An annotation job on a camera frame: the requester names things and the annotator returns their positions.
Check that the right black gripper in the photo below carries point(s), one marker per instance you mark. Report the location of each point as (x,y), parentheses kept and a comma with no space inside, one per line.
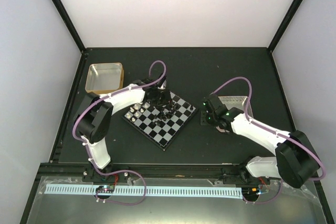
(202,119)

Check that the black white chess board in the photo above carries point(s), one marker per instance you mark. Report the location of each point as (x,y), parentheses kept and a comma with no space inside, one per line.
(160,136)

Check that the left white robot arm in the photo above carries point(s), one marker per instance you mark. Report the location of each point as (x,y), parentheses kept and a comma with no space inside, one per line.
(92,121)

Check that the gold metal tin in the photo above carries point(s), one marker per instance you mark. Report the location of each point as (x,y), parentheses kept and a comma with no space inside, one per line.
(104,78)

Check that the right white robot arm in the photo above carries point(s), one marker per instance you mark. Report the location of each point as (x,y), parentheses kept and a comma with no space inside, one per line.
(293,158)

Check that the black frame post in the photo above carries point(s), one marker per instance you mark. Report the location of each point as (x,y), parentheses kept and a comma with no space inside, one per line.
(69,24)
(293,8)

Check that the light blue cable duct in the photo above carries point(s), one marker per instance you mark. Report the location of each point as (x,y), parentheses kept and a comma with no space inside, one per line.
(149,191)

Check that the right black frame post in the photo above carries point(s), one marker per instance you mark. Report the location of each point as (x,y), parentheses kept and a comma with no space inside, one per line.
(293,8)

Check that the left black frame post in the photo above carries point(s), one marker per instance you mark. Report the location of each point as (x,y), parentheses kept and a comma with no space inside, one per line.
(69,24)

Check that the small green circuit board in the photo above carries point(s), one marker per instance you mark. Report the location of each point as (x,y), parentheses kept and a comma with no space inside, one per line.
(106,189)

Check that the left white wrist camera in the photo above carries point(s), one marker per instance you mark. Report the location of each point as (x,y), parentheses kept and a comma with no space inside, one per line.
(161,85)

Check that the pink metal tin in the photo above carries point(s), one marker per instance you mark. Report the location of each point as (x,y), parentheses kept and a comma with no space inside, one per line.
(237,102)

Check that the right small circuit board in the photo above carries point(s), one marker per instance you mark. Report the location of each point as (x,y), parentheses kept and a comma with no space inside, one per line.
(254,191)

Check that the black front rail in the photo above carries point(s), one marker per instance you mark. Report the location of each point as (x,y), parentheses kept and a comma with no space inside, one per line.
(227,173)

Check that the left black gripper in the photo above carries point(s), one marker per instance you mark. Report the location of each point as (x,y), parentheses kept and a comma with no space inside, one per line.
(167,99)

